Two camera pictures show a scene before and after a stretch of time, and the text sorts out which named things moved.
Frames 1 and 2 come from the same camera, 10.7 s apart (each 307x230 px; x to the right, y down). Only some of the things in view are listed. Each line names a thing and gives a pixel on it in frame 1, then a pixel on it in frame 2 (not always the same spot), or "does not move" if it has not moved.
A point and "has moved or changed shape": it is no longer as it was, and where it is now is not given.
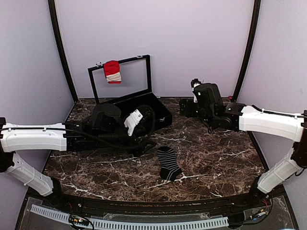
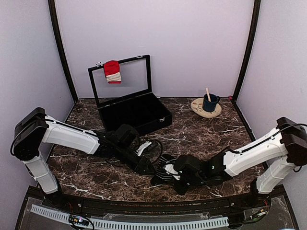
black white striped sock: [170, 169] has moved or changed shape
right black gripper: [185, 104] -> [181, 190]
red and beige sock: [112, 72] does not move
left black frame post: [52, 6] does not move
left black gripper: [140, 148] -> [141, 166]
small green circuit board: [78, 220] does not move
